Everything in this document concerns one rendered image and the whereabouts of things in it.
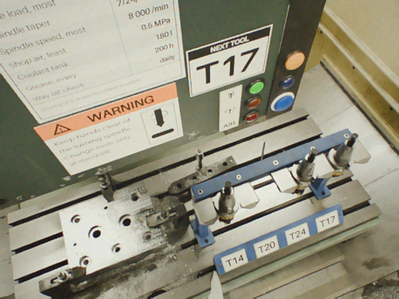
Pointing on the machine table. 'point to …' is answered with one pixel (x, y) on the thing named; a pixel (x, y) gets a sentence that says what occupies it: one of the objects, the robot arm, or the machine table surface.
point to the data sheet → (87, 51)
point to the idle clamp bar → (203, 174)
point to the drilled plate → (120, 204)
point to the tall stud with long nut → (199, 158)
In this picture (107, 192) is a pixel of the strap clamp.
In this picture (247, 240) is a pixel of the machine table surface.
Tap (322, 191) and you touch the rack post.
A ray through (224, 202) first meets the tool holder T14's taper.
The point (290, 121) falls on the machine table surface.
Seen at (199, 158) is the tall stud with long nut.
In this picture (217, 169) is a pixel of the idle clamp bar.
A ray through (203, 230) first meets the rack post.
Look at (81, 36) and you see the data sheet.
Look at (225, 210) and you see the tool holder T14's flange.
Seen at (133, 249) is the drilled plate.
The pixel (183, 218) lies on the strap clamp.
